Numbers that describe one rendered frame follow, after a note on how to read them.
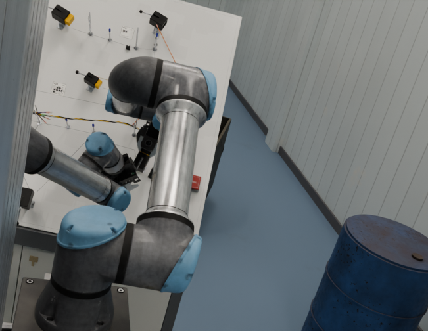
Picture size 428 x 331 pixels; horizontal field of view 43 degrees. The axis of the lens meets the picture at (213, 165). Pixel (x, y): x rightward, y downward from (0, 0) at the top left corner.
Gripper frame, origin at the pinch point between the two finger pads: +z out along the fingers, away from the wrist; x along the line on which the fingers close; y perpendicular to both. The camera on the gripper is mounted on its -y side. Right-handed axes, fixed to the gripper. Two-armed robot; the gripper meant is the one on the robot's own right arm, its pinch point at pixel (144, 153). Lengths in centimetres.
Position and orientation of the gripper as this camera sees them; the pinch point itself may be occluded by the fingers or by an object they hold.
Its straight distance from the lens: 195.1
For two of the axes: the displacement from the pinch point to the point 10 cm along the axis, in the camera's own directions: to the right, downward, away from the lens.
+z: -3.3, 6.1, 7.2
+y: 3.0, -6.6, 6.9
